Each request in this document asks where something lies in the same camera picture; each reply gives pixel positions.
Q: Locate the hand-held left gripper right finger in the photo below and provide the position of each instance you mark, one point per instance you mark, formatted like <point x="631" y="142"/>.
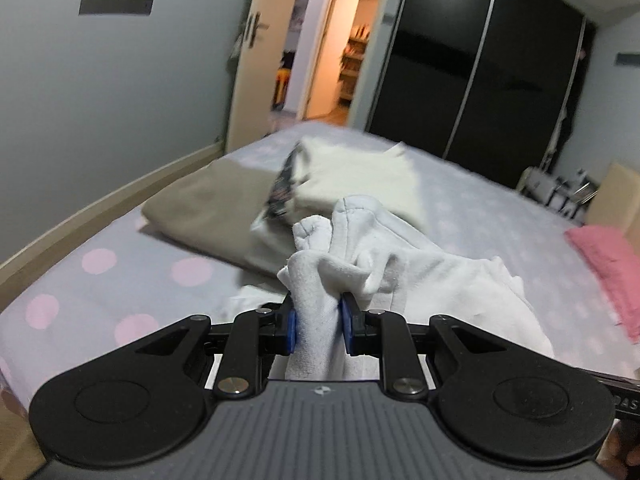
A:
<point x="346" y="327"/>

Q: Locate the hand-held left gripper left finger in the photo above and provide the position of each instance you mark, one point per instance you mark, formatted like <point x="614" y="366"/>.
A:
<point x="291" y="327"/>

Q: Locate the white garment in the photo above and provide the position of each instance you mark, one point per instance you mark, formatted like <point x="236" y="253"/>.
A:
<point x="425" y="280"/>

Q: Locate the folded white clothes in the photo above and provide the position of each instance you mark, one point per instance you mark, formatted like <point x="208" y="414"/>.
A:
<point x="350" y="175"/>

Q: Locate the pink pillow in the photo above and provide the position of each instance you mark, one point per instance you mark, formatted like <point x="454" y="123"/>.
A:
<point x="607" y="265"/>

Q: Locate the dark printed cloth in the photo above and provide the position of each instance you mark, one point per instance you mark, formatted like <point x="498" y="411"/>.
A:
<point x="282" y="187"/>

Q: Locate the folded beige cloth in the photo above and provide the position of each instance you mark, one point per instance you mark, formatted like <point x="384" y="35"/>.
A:
<point x="210" y="210"/>

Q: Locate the bed with polka-dot sheet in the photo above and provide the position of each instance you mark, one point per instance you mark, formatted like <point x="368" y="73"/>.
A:
<point x="100" y="300"/>

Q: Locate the beige box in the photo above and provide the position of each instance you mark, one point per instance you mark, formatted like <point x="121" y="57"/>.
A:
<point x="617" y="195"/>

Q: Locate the yellow stool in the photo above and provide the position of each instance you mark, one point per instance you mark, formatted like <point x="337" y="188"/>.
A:
<point x="281" y="89"/>

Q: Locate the cream door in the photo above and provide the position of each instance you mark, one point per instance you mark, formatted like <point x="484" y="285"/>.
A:
<point x="260" y="85"/>

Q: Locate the hallway shelf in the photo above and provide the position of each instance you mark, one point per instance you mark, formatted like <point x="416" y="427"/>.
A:
<point x="352" y="65"/>

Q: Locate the black sliding wardrobe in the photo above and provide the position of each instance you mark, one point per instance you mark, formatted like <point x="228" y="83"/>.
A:
<point x="450" y="60"/>

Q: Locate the wooden bed frame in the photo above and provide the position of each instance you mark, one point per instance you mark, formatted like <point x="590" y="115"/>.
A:
<point x="100" y="200"/>

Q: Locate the dark wall plate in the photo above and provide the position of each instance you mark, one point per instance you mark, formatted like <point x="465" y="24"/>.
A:
<point x="116" y="4"/>
<point x="629" y="60"/>

